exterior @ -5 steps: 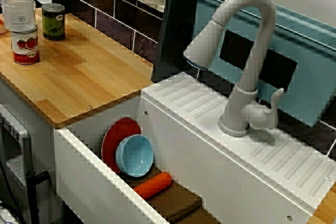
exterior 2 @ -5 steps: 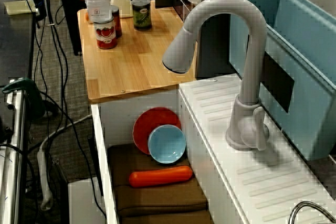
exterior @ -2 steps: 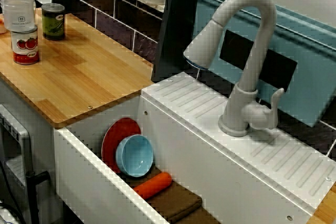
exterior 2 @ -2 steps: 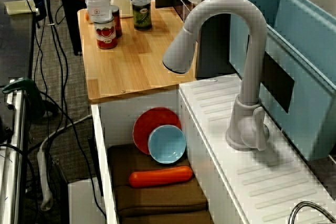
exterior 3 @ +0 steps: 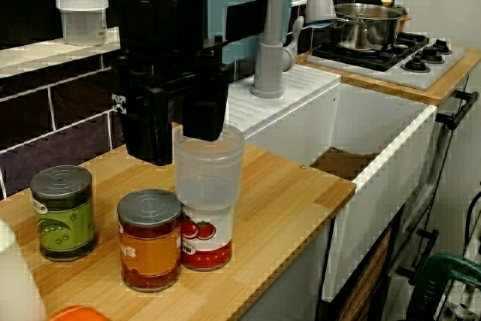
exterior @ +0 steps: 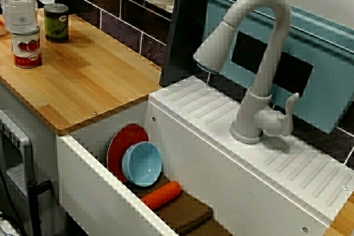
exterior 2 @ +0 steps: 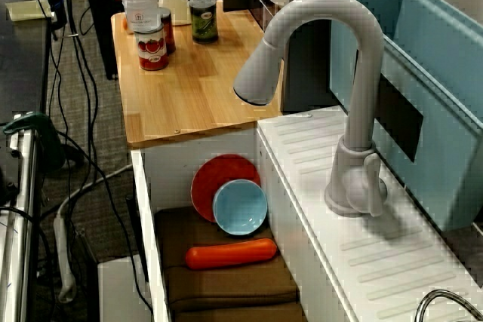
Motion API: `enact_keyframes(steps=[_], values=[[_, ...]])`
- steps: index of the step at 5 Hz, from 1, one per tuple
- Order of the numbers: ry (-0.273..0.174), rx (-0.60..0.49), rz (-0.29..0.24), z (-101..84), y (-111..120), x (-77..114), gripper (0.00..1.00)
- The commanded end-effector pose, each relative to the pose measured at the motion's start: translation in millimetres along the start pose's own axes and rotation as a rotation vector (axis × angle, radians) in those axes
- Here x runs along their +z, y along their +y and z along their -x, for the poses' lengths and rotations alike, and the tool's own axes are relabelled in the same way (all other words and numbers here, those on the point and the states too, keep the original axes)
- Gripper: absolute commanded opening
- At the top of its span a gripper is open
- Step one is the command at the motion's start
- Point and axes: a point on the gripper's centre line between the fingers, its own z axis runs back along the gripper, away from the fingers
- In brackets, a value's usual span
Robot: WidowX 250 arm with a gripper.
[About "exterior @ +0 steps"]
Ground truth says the clear plastic cup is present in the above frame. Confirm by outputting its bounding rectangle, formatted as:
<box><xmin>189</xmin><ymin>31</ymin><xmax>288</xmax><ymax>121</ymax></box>
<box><xmin>0</xmin><ymin>0</ymin><xmax>38</xmax><ymax>34</ymax></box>

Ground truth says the green pea label can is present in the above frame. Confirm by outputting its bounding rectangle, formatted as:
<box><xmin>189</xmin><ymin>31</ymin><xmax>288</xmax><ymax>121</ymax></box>
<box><xmin>43</xmin><ymin>3</ymin><xmax>69</xmax><ymax>43</ymax></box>

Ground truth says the tomato label can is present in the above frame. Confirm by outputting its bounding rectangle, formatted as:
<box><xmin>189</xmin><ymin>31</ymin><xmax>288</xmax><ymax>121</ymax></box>
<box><xmin>11</xmin><ymin>27</ymin><xmax>42</xmax><ymax>69</ymax></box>

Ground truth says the gray appliance door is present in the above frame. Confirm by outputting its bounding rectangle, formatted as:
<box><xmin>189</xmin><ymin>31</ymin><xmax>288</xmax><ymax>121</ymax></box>
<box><xmin>0</xmin><ymin>108</ymin><xmax>37</xmax><ymax>236</ymax></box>

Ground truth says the black vertical panel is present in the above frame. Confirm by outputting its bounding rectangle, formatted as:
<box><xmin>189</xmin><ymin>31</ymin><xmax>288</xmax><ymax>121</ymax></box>
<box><xmin>159</xmin><ymin>0</ymin><xmax>222</xmax><ymax>87</ymax></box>

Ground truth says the red plate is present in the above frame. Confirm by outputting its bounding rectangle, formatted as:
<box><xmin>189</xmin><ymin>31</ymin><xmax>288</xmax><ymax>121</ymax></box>
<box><xmin>107</xmin><ymin>124</ymin><xmax>150</xmax><ymax>184</ymax></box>

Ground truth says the light blue bowl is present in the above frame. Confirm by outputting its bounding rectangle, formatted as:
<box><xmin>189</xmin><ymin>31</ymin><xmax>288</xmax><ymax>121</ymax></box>
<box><xmin>121</xmin><ymin>141</ymin><xmax>163</xmax><ymax>187</ymax></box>

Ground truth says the orange carrot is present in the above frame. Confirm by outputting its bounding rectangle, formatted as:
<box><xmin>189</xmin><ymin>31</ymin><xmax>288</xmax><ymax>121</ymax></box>
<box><xmin>140</xmin><ymin>181</ymin><xmax>183</xmax><ymax>211</ymax></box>

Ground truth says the gray toy faucet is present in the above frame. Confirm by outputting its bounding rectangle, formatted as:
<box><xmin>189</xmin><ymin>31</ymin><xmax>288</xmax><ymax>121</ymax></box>
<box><xmin>192</xmin><ymin>0</ymin><xmax>301</xmax><ymax>145</ymax></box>

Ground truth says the white toy sink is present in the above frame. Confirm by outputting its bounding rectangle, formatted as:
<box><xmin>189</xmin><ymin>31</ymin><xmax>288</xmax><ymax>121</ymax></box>
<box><xmin>56</xmin><ymin>75</ymin><xmax>354</xmax><ymax>236</ymax></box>

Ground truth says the black rectangular sheet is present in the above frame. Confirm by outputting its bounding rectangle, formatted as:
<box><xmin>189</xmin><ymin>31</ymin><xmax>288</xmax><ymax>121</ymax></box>
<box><xmin>231</xmin><ymin>30</ymin><xmax>314</xmax><ymax>93</ymax></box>

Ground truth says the brown folded cloth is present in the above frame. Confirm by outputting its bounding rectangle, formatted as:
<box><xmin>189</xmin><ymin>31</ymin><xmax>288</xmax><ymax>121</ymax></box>
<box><xmin>138</xmin><ymin>174</ymin><xmax>233</xmax><ymax>236</ymax></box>

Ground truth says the wooden stove countertop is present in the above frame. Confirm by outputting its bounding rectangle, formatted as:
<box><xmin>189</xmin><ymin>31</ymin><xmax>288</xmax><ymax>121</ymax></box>
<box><xmin>322</xmin><ymin>191</ymin><xmax>354</xmax><ymax>236</ymax></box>

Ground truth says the black cabinet handle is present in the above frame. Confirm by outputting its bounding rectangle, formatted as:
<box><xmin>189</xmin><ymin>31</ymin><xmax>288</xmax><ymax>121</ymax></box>
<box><xmin>27</xmin><ymin>180</ymin><xmax>54</xmax><ymax>236</ymax></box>

